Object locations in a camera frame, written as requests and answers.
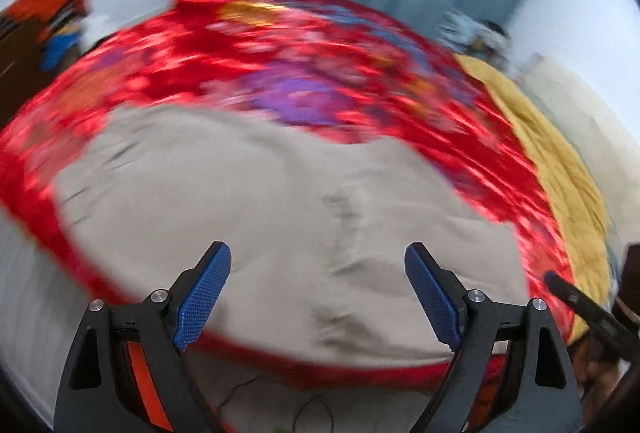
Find orange clothes pile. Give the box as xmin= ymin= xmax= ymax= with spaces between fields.
xmin=1 ymin=0 xmax=90 ymax=42

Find striped clothes pile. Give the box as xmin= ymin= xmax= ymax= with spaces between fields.
xmin=436 ymin=10 xmax=511 ymax=68

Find red satin floral bedspread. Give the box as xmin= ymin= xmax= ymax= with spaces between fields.
xmin=1 ymin=0 xmax=570 ymax=389

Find cream headboard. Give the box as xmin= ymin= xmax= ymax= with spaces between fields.
xmin=518 ymin=54 xmax=639 ymax=242

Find right hand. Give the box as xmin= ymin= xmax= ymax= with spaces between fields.
xmin=568 ymin=335 xmax=620 ymax=423

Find yellow dotted blanket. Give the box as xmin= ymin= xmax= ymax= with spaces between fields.
xmin=454 ymin=54 xmax=614 ymax=344

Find beige pants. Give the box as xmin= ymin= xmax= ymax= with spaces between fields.
xmin=54 ymin=105 xmax=528 ymax=368

